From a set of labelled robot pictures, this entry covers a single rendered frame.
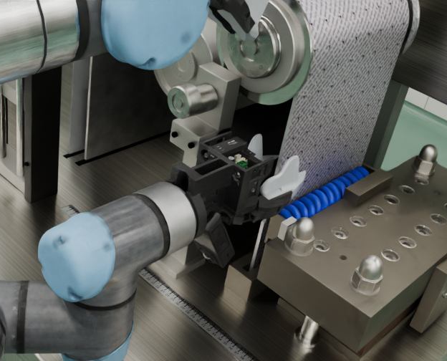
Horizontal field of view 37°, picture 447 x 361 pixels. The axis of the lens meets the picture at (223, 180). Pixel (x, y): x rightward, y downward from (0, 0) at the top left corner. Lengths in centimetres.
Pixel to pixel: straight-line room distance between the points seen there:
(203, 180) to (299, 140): 20
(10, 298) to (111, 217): 14
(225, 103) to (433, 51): 37
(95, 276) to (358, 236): 40
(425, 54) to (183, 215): 52
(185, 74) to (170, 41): 49
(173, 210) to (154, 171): 49
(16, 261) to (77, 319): 29
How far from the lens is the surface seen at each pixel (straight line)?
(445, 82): 106
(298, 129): 84
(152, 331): 88
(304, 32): 77
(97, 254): 63
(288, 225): 84
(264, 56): 78
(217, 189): 73
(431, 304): 95
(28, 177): 105
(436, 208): 102
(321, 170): 95
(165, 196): 68
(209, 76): 83
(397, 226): 95
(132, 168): 117
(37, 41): 38
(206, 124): 84
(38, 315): 70
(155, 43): 41
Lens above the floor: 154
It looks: 33 degrees down
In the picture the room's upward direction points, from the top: 11 degrees clockwise
